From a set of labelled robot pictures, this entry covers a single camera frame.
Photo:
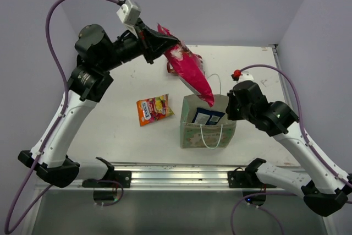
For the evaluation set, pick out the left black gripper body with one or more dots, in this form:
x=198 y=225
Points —
x=144 y=41

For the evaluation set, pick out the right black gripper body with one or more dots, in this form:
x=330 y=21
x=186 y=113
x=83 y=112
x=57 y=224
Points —
x=235 y=111

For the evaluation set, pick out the pink Real crisps bag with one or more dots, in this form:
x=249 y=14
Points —
x=183 y=60

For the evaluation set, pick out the blue Burts crisps bag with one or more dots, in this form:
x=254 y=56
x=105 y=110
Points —
x=207 y=117

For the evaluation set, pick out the green printed paper bag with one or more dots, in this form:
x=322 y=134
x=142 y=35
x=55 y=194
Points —
x=195 y=136

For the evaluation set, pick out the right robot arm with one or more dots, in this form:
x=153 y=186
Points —
x=324 y=187

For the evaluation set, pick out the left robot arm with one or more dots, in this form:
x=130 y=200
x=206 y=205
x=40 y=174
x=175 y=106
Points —
x=83 y=90

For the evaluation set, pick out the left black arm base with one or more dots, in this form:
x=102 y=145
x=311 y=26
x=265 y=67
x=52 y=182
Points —
x=109 y=181

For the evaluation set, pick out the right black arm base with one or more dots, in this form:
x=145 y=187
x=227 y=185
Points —
x=242 y=178

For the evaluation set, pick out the red orange snack bag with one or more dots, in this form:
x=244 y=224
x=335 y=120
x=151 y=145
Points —
x=199 y=62

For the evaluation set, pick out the orange Fox's candy bag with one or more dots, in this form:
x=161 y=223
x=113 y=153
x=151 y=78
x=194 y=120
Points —
x=153 y=109

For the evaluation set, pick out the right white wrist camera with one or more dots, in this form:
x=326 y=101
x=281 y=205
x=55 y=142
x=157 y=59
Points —
x=245 y=76

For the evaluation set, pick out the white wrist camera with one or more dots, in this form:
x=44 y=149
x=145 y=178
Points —
x=245 y=76
x=129 y=12

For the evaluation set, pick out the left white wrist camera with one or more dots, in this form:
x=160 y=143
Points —
x=129 y=12

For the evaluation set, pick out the aluminium rail frame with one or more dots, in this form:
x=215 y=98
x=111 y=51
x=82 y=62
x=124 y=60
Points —
x=172 y=176

